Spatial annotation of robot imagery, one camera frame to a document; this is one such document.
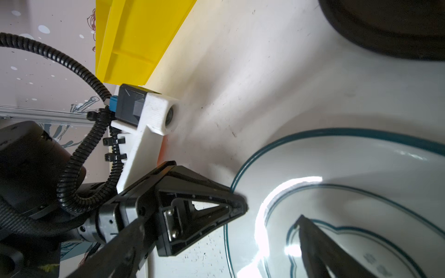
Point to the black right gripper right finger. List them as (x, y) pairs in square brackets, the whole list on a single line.
[(323, 257)]

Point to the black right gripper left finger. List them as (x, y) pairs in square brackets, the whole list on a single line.
[(123, 256)]

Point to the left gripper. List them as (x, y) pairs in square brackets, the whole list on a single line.
[(190, 206)]

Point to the white plate black flower outline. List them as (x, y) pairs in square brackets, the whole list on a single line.
[(379, 195)]

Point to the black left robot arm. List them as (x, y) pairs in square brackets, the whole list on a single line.
[(33, 225)]

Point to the yellow plastic bin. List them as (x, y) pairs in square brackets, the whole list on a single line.
[(132, 36)]

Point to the orange plate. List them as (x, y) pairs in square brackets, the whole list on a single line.
[(161, 157)]

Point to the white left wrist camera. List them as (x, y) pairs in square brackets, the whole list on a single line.
[(144, 117)]

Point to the aluminium frame post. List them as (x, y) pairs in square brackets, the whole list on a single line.
[(43, 116)]

